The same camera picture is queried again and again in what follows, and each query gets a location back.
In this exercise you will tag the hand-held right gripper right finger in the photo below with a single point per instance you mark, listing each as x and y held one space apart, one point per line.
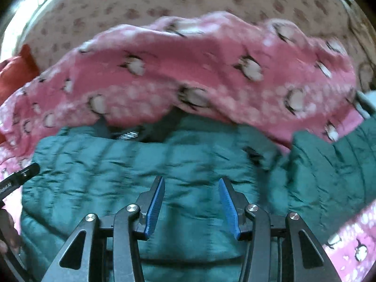
230 211

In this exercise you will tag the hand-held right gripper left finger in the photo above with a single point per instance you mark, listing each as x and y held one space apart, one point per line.
153 211

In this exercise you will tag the green puffer jacket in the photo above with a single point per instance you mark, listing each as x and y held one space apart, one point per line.
191 164

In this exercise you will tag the person's left hand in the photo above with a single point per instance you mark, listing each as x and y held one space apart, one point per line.
11 235

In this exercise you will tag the red cushion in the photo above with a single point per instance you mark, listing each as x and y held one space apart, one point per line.
14 73

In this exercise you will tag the pink penguin print blanket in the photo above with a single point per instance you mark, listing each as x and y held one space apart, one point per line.
205 73

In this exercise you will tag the pale grey cloth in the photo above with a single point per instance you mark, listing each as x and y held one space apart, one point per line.
367 102

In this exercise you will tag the floral bed sheet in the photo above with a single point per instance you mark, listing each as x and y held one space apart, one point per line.
117 6

